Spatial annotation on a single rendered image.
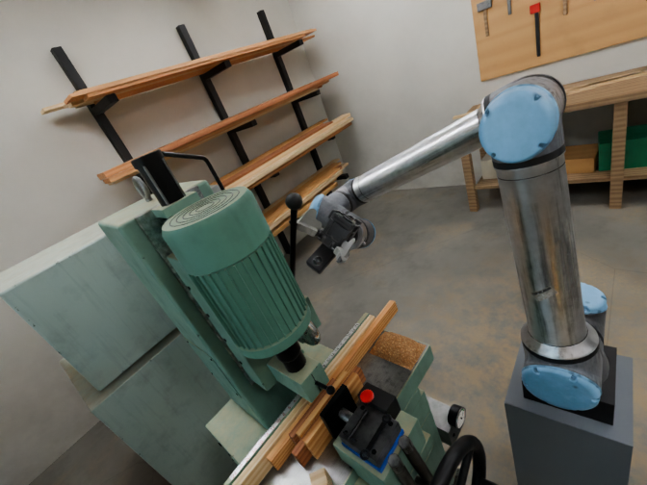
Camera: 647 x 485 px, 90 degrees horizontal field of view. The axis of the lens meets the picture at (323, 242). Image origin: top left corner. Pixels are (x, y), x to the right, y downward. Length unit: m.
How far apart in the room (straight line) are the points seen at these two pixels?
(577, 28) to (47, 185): 4.03
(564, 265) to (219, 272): 0.66
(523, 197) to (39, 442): 3.21
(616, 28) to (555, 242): 2.87
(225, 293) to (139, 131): 2.62
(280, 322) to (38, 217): 2.43
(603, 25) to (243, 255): 3.28
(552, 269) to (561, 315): 0.12
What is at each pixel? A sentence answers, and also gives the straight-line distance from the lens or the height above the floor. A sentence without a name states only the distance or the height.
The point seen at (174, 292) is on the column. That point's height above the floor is 1.33.
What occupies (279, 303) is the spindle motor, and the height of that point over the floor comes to 1.29.
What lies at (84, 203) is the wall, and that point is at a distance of 2.95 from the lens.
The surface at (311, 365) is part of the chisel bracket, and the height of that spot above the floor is 1.07.
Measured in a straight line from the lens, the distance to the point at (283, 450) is 0.90.
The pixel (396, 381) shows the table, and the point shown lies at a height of 0.90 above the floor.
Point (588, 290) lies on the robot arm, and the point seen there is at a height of 0.90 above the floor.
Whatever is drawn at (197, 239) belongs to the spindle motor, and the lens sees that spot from 0.55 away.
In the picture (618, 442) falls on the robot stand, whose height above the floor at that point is 0.55.
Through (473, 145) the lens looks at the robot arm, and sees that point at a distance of 0.86.
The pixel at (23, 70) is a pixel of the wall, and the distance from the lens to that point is 3.06.
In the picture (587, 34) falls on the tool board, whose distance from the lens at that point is 3.53.
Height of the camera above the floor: 1.63
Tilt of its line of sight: 26 degrees down
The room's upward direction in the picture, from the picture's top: 23 degrees counter-clockwise
